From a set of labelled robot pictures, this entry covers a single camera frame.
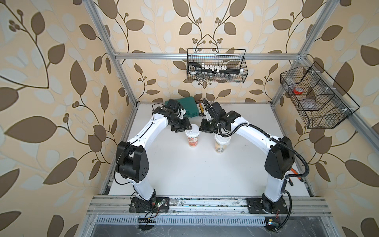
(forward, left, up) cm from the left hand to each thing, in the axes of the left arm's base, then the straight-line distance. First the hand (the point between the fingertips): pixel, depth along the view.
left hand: (187, 126), depth 85 cm
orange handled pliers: (-20, -63, -16) cm, 68 cm away
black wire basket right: (+3, -68, +18) cm, 70 cm away
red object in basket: (+14, -61, +16) cm, 65 cm away
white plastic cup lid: (-8, -19, -1) cm, 21 cm away
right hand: (-1, -7, -2) cm, 7 cm away
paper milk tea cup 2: (-5, -3, -9) cm, 11 cm away
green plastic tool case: (+34, +1, -15) cm, 37 cm away
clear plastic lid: (-4, -3, -1) cm, 5 cm away
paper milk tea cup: (-9, -19, -8) cm, 23 cm away
